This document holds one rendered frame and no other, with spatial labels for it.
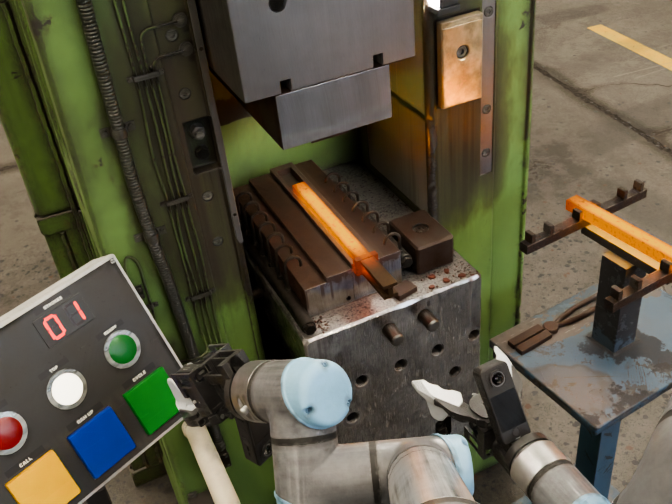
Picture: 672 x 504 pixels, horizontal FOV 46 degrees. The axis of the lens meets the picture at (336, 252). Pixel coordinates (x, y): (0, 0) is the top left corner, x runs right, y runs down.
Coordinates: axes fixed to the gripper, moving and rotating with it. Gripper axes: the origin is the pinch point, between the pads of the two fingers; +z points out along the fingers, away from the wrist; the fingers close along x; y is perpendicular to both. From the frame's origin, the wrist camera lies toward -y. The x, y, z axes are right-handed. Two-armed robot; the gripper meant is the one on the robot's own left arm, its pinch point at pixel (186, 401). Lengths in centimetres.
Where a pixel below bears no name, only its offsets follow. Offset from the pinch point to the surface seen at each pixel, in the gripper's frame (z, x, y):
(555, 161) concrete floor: 110, -254, -58
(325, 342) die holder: 11.7, -33.2, -11.8
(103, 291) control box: 10.4, -2.2, 18.4
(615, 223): -22, -80, -19
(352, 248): 9.5, -47.3, -0.3
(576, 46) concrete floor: 155, -379, -33
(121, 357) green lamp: 10.0, 1.0, 8.7
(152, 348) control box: 10.4, -4.0, 6.9
